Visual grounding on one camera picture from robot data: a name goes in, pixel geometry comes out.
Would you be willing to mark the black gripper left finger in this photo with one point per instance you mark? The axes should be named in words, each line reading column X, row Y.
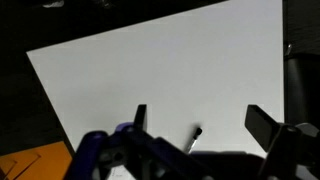
column 140, row 118

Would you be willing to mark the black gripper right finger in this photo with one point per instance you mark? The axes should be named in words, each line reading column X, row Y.
column 261, row 128

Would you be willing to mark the black marker pen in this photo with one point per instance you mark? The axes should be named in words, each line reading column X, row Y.
column 195, row 137

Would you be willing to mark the black office chair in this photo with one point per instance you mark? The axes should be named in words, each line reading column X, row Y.
column 300, row 90

